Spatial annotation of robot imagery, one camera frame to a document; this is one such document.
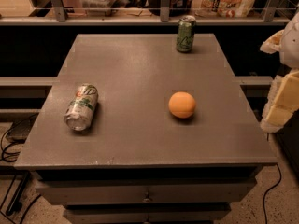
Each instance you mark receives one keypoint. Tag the green soda can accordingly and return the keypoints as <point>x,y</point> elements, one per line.
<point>185,35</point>

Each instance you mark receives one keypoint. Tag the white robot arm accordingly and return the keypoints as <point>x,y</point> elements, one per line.
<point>286,43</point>

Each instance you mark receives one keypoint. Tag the white 7up can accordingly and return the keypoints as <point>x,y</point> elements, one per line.
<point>79,114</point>

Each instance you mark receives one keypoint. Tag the orange fruit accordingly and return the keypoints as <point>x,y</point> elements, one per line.
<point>182,105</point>

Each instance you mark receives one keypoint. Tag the colourful snack bag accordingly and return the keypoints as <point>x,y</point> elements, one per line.
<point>225,8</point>

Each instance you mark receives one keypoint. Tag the grey drawer cabinet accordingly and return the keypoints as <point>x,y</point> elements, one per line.
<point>137,163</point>

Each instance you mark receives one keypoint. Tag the grey metal railing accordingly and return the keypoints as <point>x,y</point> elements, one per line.
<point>22,13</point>

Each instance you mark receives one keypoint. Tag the black power adapter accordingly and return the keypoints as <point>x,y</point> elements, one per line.
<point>19,131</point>

